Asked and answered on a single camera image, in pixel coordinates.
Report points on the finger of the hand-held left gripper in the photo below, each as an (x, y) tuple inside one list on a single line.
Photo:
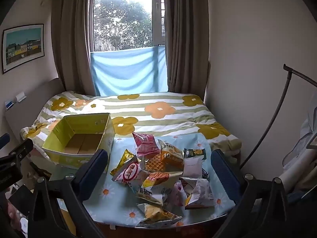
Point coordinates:
[(17, 152), (3, 141)]

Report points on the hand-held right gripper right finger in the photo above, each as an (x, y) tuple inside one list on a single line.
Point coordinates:
[(224, 173)]

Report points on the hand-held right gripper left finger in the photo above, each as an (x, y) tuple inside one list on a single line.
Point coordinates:
[(92, 171)]

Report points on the yellow cardboard box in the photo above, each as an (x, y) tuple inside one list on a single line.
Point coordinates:
[(74, 151)]

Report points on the pile of snack packets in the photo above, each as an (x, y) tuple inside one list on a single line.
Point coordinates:
[(198, 193)]

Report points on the gold snack packet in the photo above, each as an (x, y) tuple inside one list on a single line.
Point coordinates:
[(123, 159)]

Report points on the white red-print snack packet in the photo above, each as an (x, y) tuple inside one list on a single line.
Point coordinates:
[(132, 174)]

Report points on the pale pink snack packet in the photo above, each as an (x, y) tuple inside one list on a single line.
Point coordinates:
[(193, 167)]

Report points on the dark green snack packet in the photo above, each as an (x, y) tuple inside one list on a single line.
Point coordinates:
[(194, 153)]

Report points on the blue card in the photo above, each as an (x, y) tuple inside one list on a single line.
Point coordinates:
[(10, 104)]

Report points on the beige headboard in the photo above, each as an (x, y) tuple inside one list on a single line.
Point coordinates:
[(32, 109)]

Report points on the white card holder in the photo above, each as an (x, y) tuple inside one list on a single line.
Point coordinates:
[(20, 96)]

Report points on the waffle snack packet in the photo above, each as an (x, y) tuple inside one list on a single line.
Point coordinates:
[(158, 164)]

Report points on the striped floral blanket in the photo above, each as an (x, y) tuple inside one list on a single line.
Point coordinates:
[(158, 119)]

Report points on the clothes on rack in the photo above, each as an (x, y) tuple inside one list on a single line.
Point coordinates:
[(304, 141)]

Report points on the black curved stand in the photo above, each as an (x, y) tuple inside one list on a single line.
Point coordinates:
[(282, 101)]

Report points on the light blue window cloth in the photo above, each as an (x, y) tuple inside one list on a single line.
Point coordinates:
[(128, 72)]

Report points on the brown curtain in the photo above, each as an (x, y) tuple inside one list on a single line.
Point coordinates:
[(70, 42), (185, 42)]

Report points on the window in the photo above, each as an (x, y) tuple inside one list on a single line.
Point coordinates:
[(118, 17)]

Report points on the framed wall picture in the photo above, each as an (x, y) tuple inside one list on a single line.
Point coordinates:
[(23, 45)]

